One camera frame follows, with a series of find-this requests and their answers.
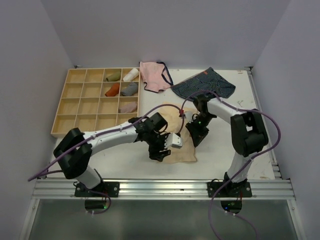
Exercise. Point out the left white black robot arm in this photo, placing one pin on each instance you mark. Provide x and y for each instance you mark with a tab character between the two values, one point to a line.
76	148

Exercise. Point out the white rolled underwear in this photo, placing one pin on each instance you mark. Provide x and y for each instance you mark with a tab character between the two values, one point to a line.
129	74

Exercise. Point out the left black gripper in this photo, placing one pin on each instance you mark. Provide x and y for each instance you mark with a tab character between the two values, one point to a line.
155	153

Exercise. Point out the orange rolled underwear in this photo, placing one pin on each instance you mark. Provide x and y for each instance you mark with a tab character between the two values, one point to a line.
113	91

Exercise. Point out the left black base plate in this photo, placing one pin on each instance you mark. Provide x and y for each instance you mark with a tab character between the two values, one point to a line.
105	188

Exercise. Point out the wooden compartment tray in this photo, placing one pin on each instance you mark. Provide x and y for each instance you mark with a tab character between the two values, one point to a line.
83	103

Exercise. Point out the pink underwear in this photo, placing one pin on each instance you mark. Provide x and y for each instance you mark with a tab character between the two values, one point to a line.
155	76

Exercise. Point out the mauve rolled underwear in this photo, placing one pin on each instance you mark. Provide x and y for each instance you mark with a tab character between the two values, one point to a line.
128	108

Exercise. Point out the aluminium mounting rail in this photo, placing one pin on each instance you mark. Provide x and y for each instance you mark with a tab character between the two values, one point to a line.
164	189

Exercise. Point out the olive rolled underwear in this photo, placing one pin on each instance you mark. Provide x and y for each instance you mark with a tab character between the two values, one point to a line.
116	76

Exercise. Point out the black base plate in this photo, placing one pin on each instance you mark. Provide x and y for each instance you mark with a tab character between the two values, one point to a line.
105	188
232	190

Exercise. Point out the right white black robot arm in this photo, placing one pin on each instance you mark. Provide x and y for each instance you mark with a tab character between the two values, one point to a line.
248	133

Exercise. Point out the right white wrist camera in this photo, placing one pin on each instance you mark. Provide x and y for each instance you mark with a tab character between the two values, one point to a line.
186	116

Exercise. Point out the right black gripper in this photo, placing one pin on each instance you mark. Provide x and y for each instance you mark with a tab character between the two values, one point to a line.
198	135

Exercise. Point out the beige underwear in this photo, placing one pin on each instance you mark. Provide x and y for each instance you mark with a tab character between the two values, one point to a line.
185	154

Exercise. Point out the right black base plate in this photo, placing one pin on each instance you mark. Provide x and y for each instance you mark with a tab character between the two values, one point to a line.
232	190

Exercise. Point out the grey rolled underwear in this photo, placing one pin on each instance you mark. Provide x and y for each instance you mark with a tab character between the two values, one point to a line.
130	89

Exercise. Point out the blue striped boxer shorts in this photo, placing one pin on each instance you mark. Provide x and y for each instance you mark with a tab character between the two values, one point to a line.
205	81

